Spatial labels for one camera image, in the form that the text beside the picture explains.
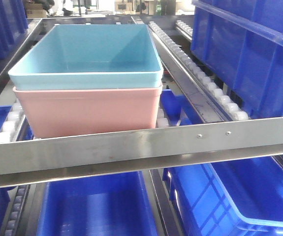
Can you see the pink plastic box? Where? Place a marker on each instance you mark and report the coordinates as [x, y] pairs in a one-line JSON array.
[[58, 113]]

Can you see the light blue plastic box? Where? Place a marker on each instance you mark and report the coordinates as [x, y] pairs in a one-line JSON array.
[[90, 57]]

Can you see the stainless steel shelf rack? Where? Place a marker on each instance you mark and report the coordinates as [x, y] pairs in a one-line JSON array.
[[30, 166]]

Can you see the white roller track right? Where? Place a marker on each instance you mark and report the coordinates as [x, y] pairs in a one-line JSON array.
[[200, 89]]

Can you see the white roller track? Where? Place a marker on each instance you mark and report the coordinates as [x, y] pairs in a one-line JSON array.
[[200, 89], [10, 129]]

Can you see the blue crate lower middle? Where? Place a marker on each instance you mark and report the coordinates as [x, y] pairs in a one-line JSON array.
[[109, 205]]

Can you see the blue crate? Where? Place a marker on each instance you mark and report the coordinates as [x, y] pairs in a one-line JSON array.
[[109, 205], [241, 41], [233, 198], [13, 24]]

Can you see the blue crate upper right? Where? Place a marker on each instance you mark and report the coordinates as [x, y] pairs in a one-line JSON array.
[[241, 41]]

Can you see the white roller track left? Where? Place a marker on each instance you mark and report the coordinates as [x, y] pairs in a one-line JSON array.
[[10, 129]]

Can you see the blue crate lower right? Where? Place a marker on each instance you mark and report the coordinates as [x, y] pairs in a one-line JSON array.
[[233, 198]]

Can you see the blue crate upper left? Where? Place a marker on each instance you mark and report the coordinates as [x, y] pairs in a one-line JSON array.
[[13, 24]]

